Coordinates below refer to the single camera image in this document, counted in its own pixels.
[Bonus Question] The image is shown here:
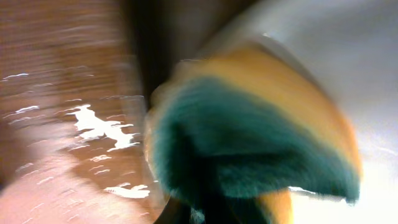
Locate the large brown serving tray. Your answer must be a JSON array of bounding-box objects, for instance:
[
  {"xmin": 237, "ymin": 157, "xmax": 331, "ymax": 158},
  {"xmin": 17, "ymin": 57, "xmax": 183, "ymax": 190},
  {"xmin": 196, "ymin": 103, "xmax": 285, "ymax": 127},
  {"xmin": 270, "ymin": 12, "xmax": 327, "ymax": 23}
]
[{"xmin": 119, "ymin": 0, "xmax": 256, "ymax": 108}]

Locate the green yellow sponge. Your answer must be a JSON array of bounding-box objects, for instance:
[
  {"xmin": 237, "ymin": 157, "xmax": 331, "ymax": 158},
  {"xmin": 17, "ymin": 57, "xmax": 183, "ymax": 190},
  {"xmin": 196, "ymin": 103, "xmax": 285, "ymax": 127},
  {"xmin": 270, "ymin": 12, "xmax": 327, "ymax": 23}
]
[{"xmin": 144, "ymin": 45, "xmax": 362, "ymax": 223}]

